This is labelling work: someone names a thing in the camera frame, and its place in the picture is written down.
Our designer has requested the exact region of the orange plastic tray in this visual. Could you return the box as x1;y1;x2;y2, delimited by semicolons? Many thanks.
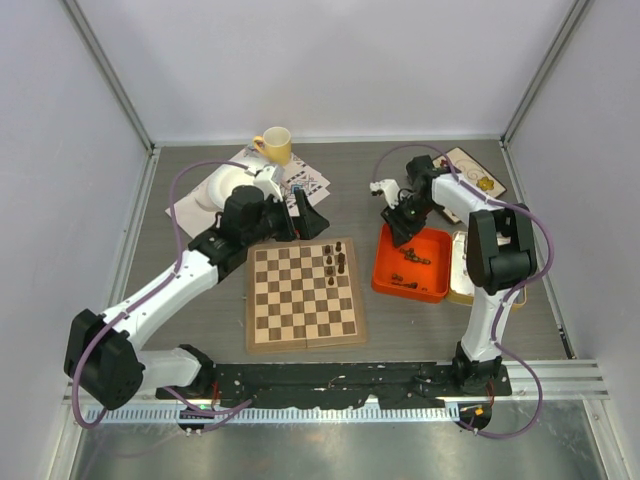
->
371;224;452;304

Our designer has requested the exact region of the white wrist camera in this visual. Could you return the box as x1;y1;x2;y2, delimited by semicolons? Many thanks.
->
369;179;400;209
253;164;284;202

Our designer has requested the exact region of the floral square plate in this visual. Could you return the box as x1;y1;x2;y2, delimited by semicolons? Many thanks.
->
447;147;507;198

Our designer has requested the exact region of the white paper bowl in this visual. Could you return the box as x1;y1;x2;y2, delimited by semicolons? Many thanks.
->
200;160;264;211

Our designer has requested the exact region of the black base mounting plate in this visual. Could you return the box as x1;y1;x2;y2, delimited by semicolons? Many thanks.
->
175;362;512;410

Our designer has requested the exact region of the dark chess piece cluster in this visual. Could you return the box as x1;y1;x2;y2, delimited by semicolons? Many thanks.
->
390;247;432;290

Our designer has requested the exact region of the patterned cloth placemat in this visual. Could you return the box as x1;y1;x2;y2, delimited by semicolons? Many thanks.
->
166;143;329;238

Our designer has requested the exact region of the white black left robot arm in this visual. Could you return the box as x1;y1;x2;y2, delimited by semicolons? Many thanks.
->
63;186;329;410

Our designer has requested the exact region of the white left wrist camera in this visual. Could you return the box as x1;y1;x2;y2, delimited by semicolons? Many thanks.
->
253;164;284;202

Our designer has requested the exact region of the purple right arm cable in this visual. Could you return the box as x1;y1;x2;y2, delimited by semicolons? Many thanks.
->
373;143;555;443

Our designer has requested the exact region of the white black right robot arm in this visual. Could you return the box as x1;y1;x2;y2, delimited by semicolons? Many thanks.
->
369;155;538;395

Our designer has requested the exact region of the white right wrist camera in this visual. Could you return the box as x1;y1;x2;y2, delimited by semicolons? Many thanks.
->
369;179;400;209

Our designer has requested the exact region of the yellow mug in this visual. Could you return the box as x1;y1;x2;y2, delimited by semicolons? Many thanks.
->
252;126;292;166

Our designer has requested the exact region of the aluminium frame rail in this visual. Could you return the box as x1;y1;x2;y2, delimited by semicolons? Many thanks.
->
72;358;608;426

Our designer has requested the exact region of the gold tray of light pieces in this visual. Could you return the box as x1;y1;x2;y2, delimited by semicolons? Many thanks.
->
444;230;527;307

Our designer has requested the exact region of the wooden chess board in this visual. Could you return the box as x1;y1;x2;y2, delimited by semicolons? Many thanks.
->
246;237;368;354

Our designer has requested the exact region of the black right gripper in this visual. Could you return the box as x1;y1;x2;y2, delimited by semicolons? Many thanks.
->
380;195;437;249

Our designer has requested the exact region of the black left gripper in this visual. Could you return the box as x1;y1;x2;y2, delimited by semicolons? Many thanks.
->
243;190;328;248

